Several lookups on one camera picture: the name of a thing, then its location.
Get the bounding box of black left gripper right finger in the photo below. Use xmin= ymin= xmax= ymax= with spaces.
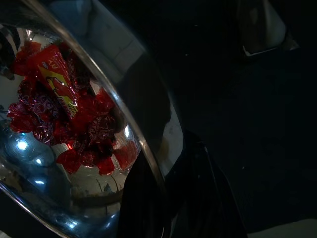
xmin=164 ymin=130 xmax=248 ymax=238

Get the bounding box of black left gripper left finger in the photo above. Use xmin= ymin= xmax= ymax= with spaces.
xmin=116 ymin=151 xmax=171 ymax=238

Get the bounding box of red yellow snack packet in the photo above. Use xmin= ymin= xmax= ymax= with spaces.
xmin=37 ymin=44 xmax=80 ymax=120

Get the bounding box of steel candy bowl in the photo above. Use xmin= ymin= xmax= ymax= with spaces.
xmin=0 ymin=0 xmax=186 ymax=238

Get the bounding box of red foil candy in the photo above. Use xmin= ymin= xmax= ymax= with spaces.
xmin=98 ymin=156 xmax=116 ymax=176
xmin=7 ymin=103 xmax=33 ymax=133
xmin=88 ymin=116 xmax=117 ymax=144
xmin=91 ymin=94 xmax=116 ymax=117
xmin=56 ymin=148 xmax=82 ymax=174
xmin=27 ymin=94 xmax=60 ymax=124

